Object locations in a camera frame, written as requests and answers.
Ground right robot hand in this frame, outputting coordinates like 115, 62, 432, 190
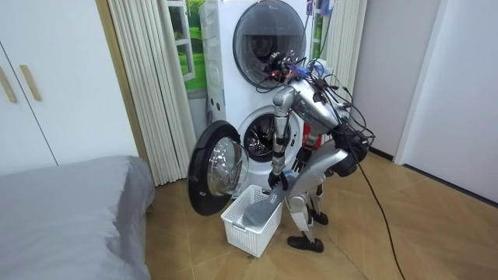
291, 146, 314, 173

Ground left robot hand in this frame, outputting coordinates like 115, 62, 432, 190
267, 170, 290, 191

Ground grey garment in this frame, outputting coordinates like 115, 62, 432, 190
242, 173, 301, 229

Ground robot legs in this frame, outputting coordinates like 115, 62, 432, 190
285, 138, 351, 254

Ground robot body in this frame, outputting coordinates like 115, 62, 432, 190
256, 50, 377, 178

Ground white plastic laundry basket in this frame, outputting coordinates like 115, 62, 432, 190
220, 184, 284, 259

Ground open black washer door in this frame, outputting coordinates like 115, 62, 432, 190
187, 119, 251, 217

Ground cream pleated curtain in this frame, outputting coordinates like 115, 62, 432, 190
106, 0, 198, 187
324, 0, 369, 103

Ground white washing machine tower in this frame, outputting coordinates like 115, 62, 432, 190
198, 0, 324, 200

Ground grey bed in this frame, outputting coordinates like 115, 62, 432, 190
0, 155, 156, 280

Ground white wardrobe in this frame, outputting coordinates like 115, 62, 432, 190
0, 0, 139, 176

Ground black floor cable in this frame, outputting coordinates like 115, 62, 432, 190
345, 142, 407, 280

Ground window view wall poster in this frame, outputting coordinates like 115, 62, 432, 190
167, 0, 208, 93

